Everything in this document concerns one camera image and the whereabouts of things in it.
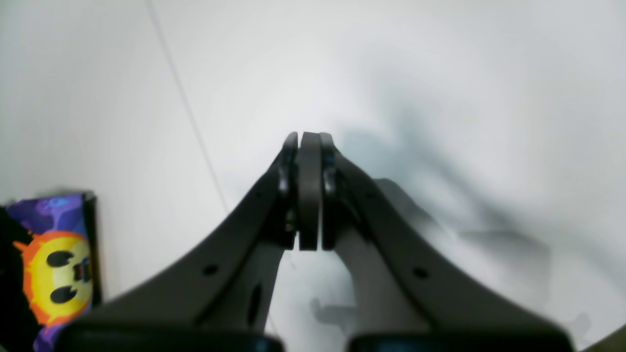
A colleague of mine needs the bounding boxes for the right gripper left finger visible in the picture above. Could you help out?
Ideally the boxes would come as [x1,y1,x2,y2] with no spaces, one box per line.
[73,133,311,338]

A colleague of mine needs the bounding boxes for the black T-shirt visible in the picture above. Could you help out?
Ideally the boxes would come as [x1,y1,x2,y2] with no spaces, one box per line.
[0,193,102,352]

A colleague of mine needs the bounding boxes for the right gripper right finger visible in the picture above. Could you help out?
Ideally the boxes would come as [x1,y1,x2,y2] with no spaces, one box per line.
[311,133,563,338]

